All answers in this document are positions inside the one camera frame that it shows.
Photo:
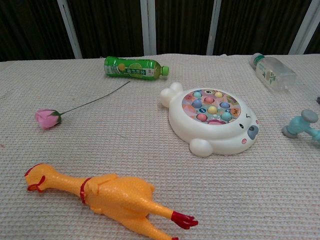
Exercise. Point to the teal toy hammer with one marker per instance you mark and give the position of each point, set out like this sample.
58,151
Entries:
296,125

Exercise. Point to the white seal-shaped whack-a-mole toy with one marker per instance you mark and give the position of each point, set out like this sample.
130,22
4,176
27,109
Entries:
220,135

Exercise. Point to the beige woven tablecloth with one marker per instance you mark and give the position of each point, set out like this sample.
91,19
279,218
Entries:
125,145

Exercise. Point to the green tea bottle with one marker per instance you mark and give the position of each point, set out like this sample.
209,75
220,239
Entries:
132,70

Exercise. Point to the yellow rubber chicken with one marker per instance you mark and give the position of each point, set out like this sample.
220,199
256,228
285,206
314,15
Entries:
117,195

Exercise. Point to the dark curtain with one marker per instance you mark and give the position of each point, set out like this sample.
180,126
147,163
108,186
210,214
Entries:
110,27

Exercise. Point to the pink artificial rose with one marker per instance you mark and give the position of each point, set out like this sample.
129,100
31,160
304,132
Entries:
46,118

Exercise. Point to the clear plastic bottle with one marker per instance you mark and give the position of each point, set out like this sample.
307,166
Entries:
272,72

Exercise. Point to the white frame post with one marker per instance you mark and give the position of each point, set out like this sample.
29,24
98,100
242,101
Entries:
70,30
148,27
214,27
303,30

